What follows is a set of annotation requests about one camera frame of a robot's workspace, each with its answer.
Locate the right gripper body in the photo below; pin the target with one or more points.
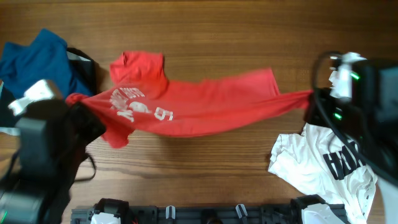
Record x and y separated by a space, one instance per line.
337 109

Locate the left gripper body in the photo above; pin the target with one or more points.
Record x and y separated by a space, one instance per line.
95 127

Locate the red printed t-shirt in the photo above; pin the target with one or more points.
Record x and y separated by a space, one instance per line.
143 98

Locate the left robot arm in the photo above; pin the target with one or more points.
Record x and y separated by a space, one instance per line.
52 146

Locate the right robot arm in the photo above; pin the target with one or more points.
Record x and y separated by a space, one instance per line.
366 123

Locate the white t-shirt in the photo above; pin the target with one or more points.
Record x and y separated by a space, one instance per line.
317 162

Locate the black folded garment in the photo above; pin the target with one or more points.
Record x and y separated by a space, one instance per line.
79 61

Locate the blue folded shirt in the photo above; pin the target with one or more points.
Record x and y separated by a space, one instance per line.
44 59

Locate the light grey folded garment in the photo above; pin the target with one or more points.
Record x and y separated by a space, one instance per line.
6 130

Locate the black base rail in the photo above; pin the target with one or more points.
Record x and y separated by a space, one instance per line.
308 209

